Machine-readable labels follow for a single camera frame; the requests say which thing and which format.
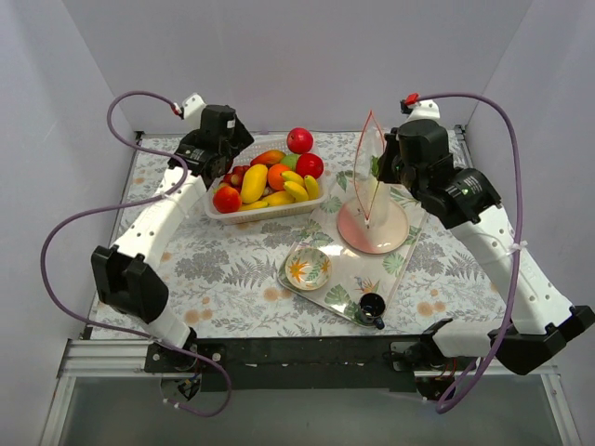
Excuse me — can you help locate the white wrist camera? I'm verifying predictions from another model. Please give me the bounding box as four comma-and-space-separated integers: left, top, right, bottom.
400, 93, 441, 122
171, 93, 206, 122

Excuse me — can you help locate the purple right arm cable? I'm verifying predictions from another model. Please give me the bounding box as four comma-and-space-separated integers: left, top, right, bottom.
417, 91, 526, 415

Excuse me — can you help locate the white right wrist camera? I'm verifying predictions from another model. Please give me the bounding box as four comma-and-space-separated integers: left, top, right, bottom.
400, 93, 441, 122

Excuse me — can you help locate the leaf pattern tray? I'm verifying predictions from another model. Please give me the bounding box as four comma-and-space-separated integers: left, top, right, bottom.
278, 171, 428, 326

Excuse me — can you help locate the pink white plate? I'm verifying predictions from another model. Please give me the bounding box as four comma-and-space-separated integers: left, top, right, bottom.
337, 198, 410, 255

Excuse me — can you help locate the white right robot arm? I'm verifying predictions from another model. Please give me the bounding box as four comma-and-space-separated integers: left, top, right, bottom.
378, 119, 594, 375

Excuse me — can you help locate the orange fruit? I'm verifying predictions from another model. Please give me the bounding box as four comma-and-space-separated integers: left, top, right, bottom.
267, 164, 290, 191

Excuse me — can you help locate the orange red mango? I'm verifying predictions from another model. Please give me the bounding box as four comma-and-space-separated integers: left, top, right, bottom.
250, 150, 286, 166

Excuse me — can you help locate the dark blue cup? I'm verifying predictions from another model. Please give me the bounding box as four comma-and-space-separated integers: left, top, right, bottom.
355, 293, 386, 330

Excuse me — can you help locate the yellow fruit under radish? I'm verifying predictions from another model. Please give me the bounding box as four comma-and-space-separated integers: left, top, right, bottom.
239, 191, 295, 212

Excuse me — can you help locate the red apple right side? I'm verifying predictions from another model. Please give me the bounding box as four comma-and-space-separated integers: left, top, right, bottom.
295, 152, 324, 179

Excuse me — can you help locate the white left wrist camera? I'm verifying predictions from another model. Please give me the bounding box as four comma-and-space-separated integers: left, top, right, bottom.
171, 93, 206, 122

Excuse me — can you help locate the white radish toy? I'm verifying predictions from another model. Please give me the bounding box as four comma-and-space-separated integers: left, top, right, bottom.
369, 155, 381, 217

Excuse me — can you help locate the green fruit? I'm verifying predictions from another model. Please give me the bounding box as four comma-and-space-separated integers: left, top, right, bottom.
280, 153, 300, 171

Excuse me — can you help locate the yellow banana bunch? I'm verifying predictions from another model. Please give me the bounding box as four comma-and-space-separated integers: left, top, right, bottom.
281, 171, 320, 203

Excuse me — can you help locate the floral small bowl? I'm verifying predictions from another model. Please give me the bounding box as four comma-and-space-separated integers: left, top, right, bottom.
284, 247, 332, 291

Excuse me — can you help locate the white plastic fruit basket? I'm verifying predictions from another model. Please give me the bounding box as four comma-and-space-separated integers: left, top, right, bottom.
201, 136, 330, 225

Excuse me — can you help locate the black base bar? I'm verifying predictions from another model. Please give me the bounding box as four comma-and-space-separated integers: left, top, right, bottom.
143, 334, 466, 394

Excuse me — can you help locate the red cherries cluster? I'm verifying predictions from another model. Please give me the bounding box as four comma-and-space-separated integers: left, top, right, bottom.
222, 165, 250, 188

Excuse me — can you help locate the clear zip top bag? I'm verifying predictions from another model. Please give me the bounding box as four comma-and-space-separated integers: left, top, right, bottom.
352, 111, 391, 220

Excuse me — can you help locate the floral tablecloth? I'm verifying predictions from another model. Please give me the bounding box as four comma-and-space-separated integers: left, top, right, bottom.
90, 129, 512, 338

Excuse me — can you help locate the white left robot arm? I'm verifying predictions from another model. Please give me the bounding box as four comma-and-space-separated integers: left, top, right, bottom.
91, 103, 254, 372

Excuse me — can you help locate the yellow mango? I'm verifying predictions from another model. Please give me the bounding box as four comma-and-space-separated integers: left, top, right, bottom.
240, 164, 268, 204

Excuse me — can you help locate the red pomegranate on basket rim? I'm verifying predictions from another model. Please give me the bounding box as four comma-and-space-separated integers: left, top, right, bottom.
286, 127, 314, 154

